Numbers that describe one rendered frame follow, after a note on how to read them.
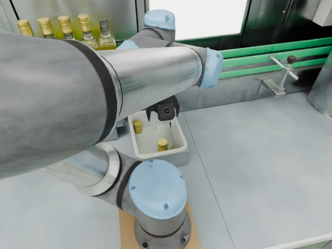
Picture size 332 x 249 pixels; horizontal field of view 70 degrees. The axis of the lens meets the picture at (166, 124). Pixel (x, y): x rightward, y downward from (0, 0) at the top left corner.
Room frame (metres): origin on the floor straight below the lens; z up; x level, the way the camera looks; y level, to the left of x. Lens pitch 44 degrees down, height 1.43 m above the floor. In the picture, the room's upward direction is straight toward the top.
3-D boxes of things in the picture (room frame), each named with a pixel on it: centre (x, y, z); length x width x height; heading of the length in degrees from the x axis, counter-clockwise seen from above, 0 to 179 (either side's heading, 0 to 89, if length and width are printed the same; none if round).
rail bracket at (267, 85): (0.81, -0.45, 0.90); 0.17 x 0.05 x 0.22; 14
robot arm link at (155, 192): (0.27, 0.02, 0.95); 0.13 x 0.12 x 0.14; 63
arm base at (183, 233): (0.27, 0.01, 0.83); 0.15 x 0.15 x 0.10
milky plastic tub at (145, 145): (0.59, 0.03, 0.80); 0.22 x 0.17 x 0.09; 14
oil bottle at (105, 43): (0.78, 0.20, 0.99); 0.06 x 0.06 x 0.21; 14
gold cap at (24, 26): (0.72, 0.43, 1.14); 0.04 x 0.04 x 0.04
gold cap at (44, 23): (0.74, 0.37, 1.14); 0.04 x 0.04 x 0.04
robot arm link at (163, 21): (0.58, 0.02, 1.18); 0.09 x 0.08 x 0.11; 153
